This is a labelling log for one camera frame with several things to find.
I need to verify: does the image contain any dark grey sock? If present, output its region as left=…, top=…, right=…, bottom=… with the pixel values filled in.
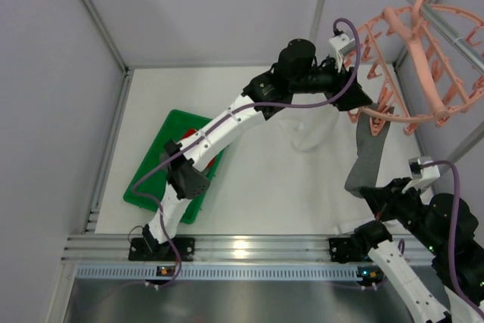
left=344, top=113, right=389, bottom=199

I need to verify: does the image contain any pink round clip hanger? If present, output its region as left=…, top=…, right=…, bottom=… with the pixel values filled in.
left=348, top=0, right=483, bottom=136

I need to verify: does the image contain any red santa sock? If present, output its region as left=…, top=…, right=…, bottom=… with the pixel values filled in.
left=181, top=128, right=219, bottom=169

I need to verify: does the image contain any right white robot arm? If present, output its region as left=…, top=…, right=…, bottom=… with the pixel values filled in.
left=349, top=179, right=483, bottom=322

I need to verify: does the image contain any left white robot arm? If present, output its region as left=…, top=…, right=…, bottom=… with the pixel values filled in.
left=142, top=33, right=371, bottom=253

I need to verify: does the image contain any green plastic tray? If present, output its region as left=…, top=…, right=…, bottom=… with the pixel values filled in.
left=123, top=109, right=224, bottom=225

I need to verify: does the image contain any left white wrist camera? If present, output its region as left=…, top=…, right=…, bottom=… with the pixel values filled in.
left=328, top=33, right=356, bottom=72

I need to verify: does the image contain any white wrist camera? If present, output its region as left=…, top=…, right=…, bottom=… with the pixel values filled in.
left=328, top=33, right=356, bottom=72
left=402, top=156, right=440, bottom=194

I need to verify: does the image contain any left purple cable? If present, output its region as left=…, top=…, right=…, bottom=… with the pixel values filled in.
left=130, top=17, right=360, bottom=286

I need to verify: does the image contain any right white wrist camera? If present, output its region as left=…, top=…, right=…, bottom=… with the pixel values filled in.
left=402, top=156, right=440, bottom=194

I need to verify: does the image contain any right black mount plate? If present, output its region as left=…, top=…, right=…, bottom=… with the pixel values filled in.
left=328, top=238, right=361, bottom=264

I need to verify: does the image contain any black mount plate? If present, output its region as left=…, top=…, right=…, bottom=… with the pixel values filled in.
left=328, top=238, right=361, bottom=264
left=128, top=237, right=195, bottom=262

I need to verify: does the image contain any slotted white cable duct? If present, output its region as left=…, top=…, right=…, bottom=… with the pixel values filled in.
left=76, top=264, right=383, bottom=281

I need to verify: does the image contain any left black mount plate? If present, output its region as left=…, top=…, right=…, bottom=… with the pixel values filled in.
left=128, top=237, right=195, bottom=262

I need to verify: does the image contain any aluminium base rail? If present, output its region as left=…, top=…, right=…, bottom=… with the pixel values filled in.
left=60, top=234, right=470, bottom=263

